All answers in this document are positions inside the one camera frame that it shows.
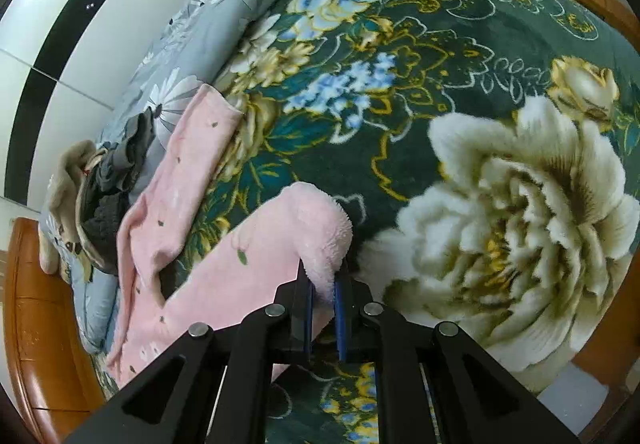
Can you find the brown patterned small cloth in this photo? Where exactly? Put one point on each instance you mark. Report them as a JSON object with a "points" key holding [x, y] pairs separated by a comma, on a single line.
{"points": [[94, 160]]}

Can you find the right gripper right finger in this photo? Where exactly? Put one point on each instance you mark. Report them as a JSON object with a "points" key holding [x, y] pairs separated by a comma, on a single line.
{"points": [[436, 384]]}

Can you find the dark grey garment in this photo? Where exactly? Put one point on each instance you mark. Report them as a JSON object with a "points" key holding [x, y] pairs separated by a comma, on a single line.
{"points": [[103, 198]]}

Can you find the orange wooden headboard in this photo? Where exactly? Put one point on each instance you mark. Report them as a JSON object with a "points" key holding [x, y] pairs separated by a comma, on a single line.
{"points": [[52, 377]]}

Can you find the pink fleece pajama pants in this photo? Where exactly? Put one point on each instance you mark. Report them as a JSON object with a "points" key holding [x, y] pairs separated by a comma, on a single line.
{"points": [[300, 228]]}

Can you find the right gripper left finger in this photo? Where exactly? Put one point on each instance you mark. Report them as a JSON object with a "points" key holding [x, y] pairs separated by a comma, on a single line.
{"points": [[210, 386]]}

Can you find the grey floral duvet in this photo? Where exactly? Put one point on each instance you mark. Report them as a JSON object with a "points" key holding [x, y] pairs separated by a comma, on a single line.
{"points": [[191, 51]]}

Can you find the white black wardrobe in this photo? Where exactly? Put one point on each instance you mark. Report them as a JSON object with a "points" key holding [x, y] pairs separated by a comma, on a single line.
{"points": [[64, 66]]}

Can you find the teal floral bed blanket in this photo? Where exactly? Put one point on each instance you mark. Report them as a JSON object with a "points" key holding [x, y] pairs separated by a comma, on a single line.
{"points": [[487, 155]]}

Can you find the beige yellow knit sweater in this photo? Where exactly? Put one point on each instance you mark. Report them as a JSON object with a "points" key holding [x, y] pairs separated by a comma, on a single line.
{"points": [[57, 231]]}

